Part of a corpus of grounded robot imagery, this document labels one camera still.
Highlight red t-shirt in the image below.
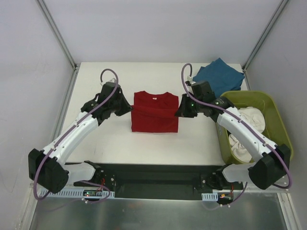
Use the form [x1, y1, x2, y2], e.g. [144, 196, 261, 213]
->
[131, 91, 179, 133]

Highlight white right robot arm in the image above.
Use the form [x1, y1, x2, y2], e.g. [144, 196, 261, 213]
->
[175, 81, 293, 190]

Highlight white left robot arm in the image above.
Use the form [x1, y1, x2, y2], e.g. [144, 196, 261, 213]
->
[28, 81, 132, 194]

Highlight folded blue t-shirt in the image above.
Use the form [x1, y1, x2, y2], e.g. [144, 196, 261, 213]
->
[193, 58, 245, 97]

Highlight crumpled white t-shirt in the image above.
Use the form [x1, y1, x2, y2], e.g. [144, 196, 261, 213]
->
[227, 107, 266, 162]

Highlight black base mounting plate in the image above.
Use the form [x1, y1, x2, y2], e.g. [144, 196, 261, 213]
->
[73, 164, 248, 199]

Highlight green plastic basket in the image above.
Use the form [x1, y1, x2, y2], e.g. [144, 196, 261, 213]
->
[216, 91, 294, 164]

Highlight aluminium front frame rail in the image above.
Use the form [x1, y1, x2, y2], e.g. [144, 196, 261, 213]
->
[30, 169, 288, 195]

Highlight left white cable duct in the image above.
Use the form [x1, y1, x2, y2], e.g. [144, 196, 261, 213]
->
[48, 188, 115, 199]

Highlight white cable duct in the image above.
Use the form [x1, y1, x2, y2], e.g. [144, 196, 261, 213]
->
[48, 188, 115, 199]
[201, 192, 219, 202]

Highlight right white cable duct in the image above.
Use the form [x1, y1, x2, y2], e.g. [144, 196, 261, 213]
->
[201, 192, 219, 202]

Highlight right aluminium frame post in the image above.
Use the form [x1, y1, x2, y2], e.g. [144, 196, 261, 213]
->
[242, 0, 290, 72]

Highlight aluminium frame post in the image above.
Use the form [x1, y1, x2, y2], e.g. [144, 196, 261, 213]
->
[242, 0, 290, 72]
[36, 0, 78, 70]

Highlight left aluminium frame post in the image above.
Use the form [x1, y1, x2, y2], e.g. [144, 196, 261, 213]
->
[36, 0, 78, 70]

